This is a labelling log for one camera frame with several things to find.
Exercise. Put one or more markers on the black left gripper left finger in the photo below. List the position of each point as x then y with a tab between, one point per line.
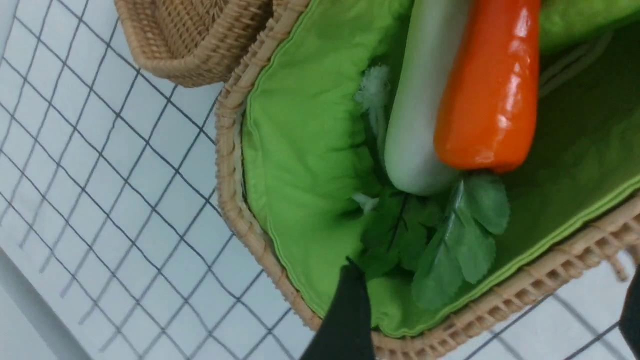
345	331

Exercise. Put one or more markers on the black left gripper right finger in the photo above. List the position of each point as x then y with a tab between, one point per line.
629	322

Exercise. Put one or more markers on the orange carrot with leaves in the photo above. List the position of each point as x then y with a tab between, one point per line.
485	127

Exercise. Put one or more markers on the white radish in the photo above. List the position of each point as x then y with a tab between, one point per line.
434	34

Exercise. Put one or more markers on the woven wicker basket green lining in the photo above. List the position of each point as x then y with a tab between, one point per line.
287	157

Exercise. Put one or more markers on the white grid-pattern tablecloth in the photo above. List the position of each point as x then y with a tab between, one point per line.
108	194

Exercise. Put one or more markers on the woven wicker basket lid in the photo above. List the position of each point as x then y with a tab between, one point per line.
192	43

